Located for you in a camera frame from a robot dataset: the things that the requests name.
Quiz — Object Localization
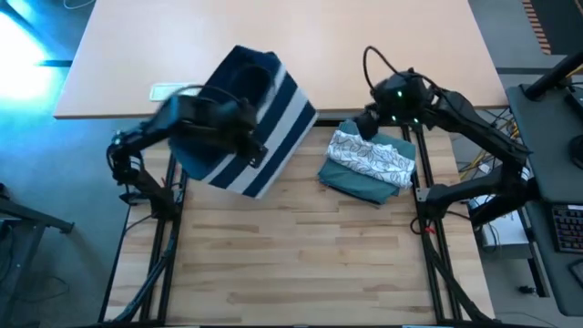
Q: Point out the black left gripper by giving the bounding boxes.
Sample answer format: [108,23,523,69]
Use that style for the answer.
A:
[199,97,270,169]

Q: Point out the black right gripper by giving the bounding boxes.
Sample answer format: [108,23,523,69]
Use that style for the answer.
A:
[353,67,436,141]

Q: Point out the white leaf-print cloth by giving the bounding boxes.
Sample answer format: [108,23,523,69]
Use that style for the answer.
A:
[326,129,417,190]

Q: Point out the navy white striped fabric bin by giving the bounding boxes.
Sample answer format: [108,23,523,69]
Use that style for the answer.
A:
[167,44,319,200]

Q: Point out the white smartphone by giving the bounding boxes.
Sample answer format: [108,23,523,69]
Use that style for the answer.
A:
[148,83,186,102]

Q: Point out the light brown desk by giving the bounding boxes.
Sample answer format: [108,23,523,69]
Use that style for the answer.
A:
[53,0,509,120]

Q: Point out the black diagonal desk leg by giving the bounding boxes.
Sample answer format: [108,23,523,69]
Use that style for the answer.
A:
[468,177,541,228]

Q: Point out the white box device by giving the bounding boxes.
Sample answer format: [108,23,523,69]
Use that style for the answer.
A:
[477,195,532,250]

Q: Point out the black side desk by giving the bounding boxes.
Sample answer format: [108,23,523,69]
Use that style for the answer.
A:
[505,84,583,318]

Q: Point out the black round base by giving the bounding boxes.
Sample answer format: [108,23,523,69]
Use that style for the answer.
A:
[568,134,583,171]

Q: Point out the dark rug with orange stripes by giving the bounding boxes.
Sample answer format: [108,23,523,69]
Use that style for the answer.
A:
[521,0,583,56]

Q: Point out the grey metal stand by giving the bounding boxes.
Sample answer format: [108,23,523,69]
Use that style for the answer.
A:
[0,181,77,328]

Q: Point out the black keyboard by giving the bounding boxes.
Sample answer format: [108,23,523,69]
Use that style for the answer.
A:
[550,204,583,254]

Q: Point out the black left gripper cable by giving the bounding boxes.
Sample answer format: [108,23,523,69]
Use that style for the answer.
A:
[175,83,245,108]

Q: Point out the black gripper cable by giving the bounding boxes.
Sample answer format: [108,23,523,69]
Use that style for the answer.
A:
[175,83,245,108]
[362,45,404,95]

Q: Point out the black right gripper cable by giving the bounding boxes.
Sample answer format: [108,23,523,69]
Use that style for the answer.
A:
[362,45,404,95]

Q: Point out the yellow cable bundle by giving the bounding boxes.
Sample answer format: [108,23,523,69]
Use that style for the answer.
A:
[457,108,520,181]

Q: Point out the black metal table frame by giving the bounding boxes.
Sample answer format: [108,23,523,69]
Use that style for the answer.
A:
[97,117,493,327]

